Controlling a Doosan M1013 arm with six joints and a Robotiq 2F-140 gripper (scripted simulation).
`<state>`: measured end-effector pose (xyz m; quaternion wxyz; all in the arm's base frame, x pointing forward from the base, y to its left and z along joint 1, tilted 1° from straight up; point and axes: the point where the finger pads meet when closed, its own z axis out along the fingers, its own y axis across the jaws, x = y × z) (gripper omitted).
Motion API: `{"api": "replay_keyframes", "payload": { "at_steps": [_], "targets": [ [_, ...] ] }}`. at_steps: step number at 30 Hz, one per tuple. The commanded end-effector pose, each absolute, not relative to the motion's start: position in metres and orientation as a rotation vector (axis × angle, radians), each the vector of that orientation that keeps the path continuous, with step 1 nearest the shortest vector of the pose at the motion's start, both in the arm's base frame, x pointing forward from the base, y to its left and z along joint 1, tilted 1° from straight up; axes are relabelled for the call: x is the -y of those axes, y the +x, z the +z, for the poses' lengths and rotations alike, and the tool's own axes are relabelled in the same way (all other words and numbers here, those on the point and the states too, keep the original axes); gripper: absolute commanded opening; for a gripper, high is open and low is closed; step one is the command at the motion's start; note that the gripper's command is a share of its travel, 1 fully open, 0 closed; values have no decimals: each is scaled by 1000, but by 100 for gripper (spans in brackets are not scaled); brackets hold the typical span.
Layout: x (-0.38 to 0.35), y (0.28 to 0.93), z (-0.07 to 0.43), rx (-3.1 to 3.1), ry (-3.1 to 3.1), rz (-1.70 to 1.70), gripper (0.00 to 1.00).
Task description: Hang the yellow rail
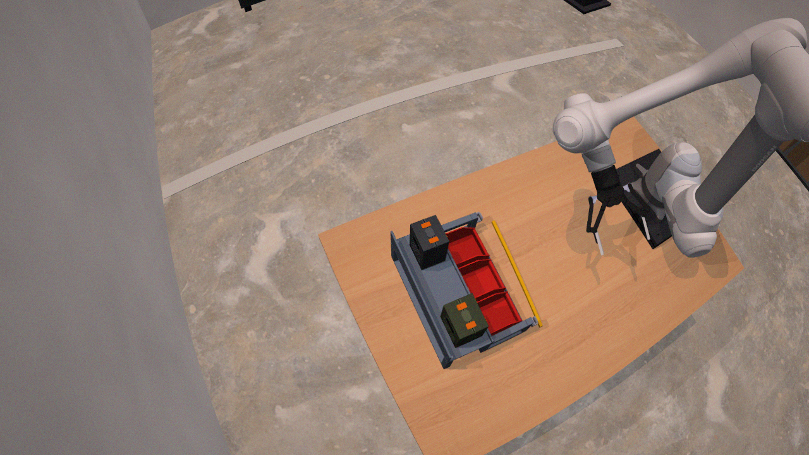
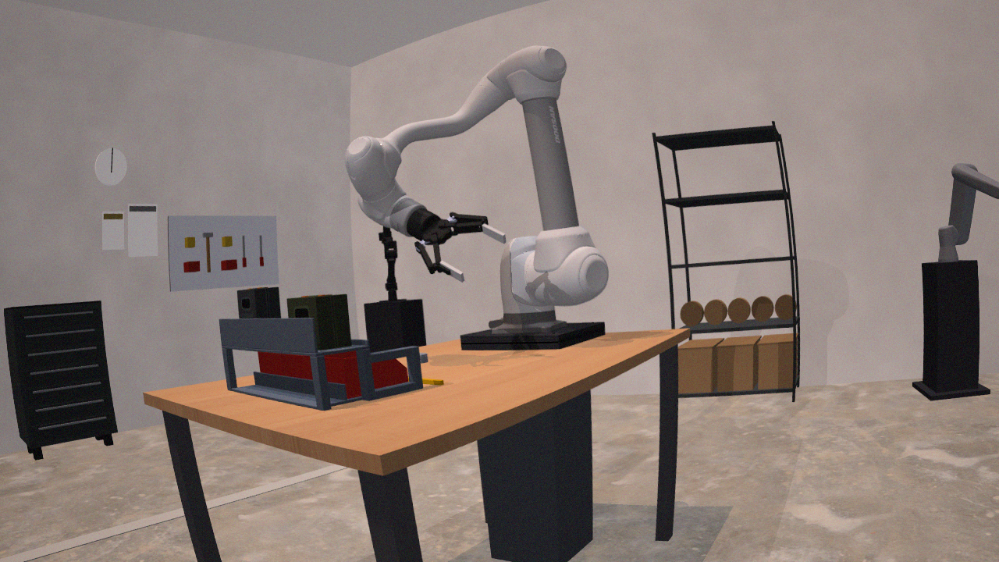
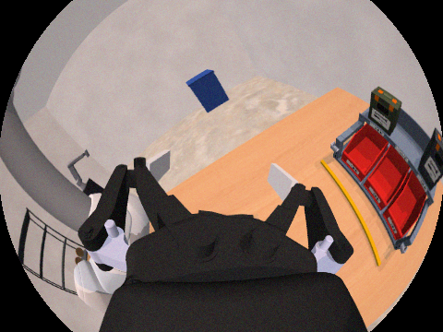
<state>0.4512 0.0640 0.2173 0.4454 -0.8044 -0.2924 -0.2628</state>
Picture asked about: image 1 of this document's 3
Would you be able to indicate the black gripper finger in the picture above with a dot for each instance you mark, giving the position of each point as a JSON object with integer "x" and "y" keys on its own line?
{"x": 592, "y": 201}
{"x": 643, "y": 213}

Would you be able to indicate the yellow bar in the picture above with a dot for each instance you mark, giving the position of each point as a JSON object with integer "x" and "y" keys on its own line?
{"x": 517, "y": 273}

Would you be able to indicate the red open bin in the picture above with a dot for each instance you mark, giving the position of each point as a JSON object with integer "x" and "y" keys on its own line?
{"x": 499, "y": 312}
{"x": 482, "y": 278}
{"x": 466, "y": 246}

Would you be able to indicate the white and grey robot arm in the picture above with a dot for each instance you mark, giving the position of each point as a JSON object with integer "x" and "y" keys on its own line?
{"x": 774, "y": 51}

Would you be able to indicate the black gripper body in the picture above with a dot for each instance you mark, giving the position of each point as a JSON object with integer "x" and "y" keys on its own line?
{"x": 607, "y": 183}

